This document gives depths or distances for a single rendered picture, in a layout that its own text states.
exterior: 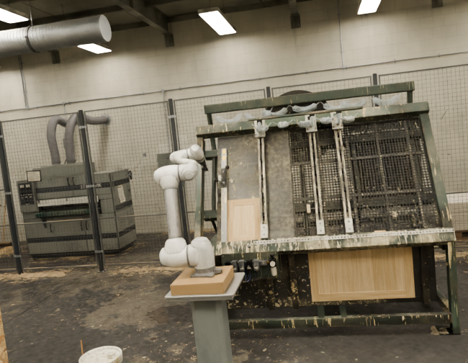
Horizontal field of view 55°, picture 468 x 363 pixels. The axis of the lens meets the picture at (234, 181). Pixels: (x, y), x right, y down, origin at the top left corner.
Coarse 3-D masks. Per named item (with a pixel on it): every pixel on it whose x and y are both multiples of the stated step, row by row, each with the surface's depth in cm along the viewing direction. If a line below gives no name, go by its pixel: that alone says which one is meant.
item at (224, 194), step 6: (222, 162) 437; (222, 168) 435; (222, 192) 424; (222, 198) 422; (222, 204) 419; (222, 210) 417; (222, 216) 414; (222, 222) 412; (222, 228) 409; (222, 234) 407; (222, 240) 405
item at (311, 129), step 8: (312, 120) 419; (312, 128) 426; (312, 136) 427; (312, 144) 427; (312, 152) 424; (312, 160) 417; (312, 168) 413; (312, 176) 410; (320, 200) 399; (320, 208) 396; (320, 216) 393; (320, 224) 390; (320, 232) 388
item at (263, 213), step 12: (264, 120) 440; (264, 132) 434; (264, 144) 440; (264, 156) 430; (264, 168) 423; (264, 180) 418; (264, 192) 413; (264, 204) 408; (264, 216) 403; (264, 228) 398
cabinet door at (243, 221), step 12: (228, 204) 420; (240, 204) 418; (252, 204) 416; (228, 216) 415; (240, 216) 413; (252, 216) 411; (228, 228) 411; (240, 228) 409; (252, 228) 407; (228, 240) 406; (240, 240) 404
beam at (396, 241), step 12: (432, 228) 373; (444, 228) 372; (252, 240) 399; (264, 240) 396; (336, 240) 384; (348, 240) 383; (360, 240) 381; (372, 240) 379; (384, 240) 377; (396, 240) 375; (408, 240) 373; (420, 240) 371; (432, 240) 370; (444, 240) 368; (216, 252) 400; (228, 252) 398; (240, 252) 396; (288, 252) 393; (300, 252) 393; (312, 252) 394
